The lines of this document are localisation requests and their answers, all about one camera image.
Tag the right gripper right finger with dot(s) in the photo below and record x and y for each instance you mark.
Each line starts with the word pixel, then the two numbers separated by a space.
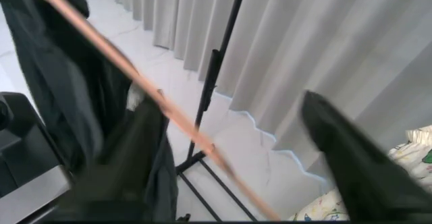
pixel 371 183

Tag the cream printed garment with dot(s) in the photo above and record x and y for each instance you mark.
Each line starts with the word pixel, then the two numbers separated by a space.
pixel 415 156

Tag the black clothes rack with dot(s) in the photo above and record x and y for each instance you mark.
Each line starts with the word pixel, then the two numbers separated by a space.
pixel 211 75

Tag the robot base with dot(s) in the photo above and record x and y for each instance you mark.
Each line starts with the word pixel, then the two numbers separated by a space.
pixel 23 156

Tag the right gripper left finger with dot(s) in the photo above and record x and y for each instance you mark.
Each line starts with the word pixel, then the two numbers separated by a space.
pixel 114 176

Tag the dark grey garment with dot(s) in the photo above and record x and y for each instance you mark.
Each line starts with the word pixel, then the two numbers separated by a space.
pixel 60 82

